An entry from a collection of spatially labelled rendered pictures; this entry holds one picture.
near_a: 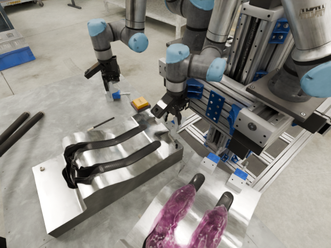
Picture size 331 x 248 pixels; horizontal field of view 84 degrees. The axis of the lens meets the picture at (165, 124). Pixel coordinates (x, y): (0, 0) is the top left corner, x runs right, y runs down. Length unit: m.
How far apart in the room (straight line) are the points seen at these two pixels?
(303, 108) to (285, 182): 1.19
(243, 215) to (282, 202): 1.14
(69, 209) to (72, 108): 0.57
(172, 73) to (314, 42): 0.37
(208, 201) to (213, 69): 0.41
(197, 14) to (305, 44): 0.51
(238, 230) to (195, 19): 0.83
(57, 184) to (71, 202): 0.09
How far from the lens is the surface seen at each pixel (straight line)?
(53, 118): 1.09
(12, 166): 0.98
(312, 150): 2.26
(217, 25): 0.68
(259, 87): 0.81
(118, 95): 1.04
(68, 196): 0.72
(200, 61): 0.61
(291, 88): 0.77
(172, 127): 0.81
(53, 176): 0.78
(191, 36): 0.98
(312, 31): 0.56
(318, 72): 0.58
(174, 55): 0.60
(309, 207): 1.89
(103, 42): 0.88
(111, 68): 0.96
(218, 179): 0.70
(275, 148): 1.77
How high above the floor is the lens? 1.46
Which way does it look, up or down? 48 degrees down
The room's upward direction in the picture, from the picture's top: straight up
